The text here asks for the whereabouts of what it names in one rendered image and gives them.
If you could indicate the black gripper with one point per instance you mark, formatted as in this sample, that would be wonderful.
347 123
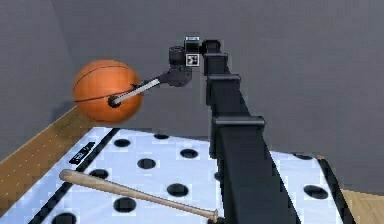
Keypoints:
178 71

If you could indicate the orange basketball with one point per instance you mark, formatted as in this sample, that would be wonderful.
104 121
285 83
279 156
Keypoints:
106 90

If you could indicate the white bed with black dots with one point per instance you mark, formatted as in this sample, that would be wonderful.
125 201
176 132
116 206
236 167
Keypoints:
150 180

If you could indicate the wooden baseball bat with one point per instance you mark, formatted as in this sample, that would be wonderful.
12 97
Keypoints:
133 193

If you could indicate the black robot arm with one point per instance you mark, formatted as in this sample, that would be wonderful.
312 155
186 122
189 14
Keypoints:
246 160

